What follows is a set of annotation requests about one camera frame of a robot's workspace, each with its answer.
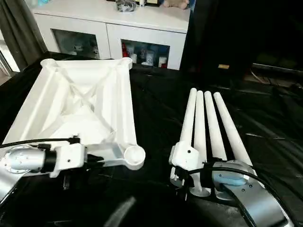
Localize black plastic mat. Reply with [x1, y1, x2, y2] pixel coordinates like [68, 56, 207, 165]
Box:
[0, 51, 303, 227]

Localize white glass-door cabinet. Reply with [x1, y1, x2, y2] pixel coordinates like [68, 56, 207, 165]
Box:
[33, 4, 191, 70]

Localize large black box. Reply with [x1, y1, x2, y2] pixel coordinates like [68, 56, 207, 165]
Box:
[179, 0, 303, 80]

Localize white plastic table leg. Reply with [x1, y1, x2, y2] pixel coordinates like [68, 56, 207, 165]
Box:
[194, 90, 208, 163]
[204, 91, 228, 159]
[213, 92, 266, 189]
[176, 87, 211, 197]

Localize black cord coil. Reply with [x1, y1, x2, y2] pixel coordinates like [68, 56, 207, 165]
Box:
[115, 1, 138, 13]

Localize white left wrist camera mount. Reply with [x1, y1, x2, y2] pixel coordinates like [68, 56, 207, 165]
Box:
[49, 143, 87, 178]

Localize grey-brown curtain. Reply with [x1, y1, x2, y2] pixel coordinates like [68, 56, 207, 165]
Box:
[0, 0, 48, 69]

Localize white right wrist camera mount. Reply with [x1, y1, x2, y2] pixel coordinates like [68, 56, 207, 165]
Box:
[168, 141, 202, 188]

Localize white plastic table top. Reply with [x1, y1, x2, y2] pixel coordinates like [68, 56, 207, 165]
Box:
[2, 57, 146, 171]

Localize white blue carton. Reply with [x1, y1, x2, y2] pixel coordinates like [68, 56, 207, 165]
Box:
[145, 50, 155, 65]

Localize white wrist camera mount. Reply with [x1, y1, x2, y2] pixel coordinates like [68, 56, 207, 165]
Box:
[49, 143, 87, 178]
[168, 141, 202, 188]

